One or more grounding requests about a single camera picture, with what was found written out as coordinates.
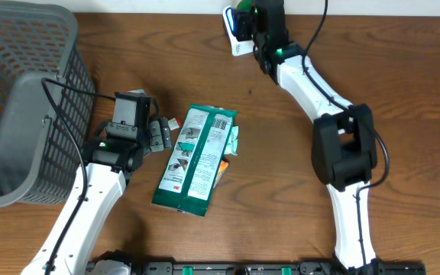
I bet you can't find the green-lidded white jar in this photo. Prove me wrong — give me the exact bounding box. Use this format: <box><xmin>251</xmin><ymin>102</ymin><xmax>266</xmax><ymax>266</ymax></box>
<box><xmin>236</xmin><ymin>0</ymin><xmax>251</xmax><ymax>11</ymax></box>

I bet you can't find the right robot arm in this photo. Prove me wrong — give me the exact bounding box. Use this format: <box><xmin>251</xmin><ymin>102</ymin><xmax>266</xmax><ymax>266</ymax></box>
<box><xmin>224</xmin><ymin>1</ymin><xmax>378</xmax><ymax>274</ymax></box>

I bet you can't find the red sachet packet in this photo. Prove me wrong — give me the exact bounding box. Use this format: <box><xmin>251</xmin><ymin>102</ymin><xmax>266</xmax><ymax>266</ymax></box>
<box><xmin>168</xmin><ymin>118</ymin><xmax>183</xmax><ymax>131</ymax></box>

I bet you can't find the orange white box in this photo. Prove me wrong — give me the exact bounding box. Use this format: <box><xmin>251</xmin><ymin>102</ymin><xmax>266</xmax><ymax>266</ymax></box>
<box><xmin>214</xmin><ymin>159</ymin><xmax>229</xmax><ymax>187</ymax></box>

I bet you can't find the mint green wipes packet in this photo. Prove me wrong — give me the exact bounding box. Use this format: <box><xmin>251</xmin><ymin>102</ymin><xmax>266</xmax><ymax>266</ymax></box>
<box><xmin>224</xmin><ymin>126</ymin><xmax>239</xmax><ymax>156</ymax></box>

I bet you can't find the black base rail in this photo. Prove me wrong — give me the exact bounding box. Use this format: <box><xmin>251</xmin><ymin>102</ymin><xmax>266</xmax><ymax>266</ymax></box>
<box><xmin>86</xmin><ymin>260</ymin><xmax>427</xmax><ymax>275</ymax></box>

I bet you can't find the white barcode scanner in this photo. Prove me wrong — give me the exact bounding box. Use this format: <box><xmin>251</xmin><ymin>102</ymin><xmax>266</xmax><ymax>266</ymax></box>
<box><xmin>222</xmin><ymin>5</ymin><xmax>254</xmax><ymax>57</ymax></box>

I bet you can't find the grey plastic mesh basket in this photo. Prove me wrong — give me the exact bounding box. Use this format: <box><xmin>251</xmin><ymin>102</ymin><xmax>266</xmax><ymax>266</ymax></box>
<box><xmin>0</xmin><ymin>1</ymin><xmax>95</xmax><ymax>207</ymax></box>

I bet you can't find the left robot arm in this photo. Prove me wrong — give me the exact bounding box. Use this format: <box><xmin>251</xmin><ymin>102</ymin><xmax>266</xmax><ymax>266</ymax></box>
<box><xmin>23</xmin><ymin>89</ymin><xmax>167</xmax><ymax>274</ymax></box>

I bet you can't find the green white sponge package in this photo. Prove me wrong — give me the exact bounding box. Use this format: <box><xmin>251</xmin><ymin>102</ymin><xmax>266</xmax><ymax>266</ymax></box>
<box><xmin>151</xmin><ymin>105</ymin><xmax>237</xmax><ymax>217</ymax></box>

